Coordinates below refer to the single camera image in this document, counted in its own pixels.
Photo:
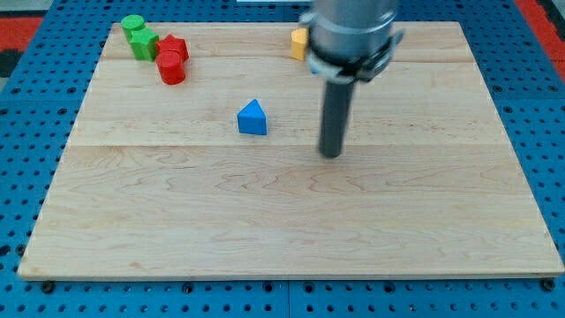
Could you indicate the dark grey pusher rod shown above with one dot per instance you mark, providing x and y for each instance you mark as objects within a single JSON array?
[{"x": 334, "y": 118}]

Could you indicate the blue triangle block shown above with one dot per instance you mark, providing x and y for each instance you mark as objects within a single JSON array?
[{"x": 252, "y": 119}]

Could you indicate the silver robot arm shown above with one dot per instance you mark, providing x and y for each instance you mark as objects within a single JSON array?
[{"x": 348, "y": 42}]

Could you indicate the yellow block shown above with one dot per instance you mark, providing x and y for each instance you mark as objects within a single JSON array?
[{"x": 299, "y": 43}]

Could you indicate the red cylinder block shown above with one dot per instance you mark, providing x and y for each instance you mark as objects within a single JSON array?
[{"x": 171, "y": 67}]

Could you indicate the red star block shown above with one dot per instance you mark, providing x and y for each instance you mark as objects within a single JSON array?
[{"x": 174, "y": 44}]

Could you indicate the light wooden board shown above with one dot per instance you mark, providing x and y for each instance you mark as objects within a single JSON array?
[{"x": 156, "y": 183}]

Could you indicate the green star block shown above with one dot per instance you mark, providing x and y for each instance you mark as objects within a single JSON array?
[{"x": 143, "y": 44}]

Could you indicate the green cylinder block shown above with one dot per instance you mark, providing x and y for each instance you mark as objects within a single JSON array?
[{"x": 131, "y": 23}]

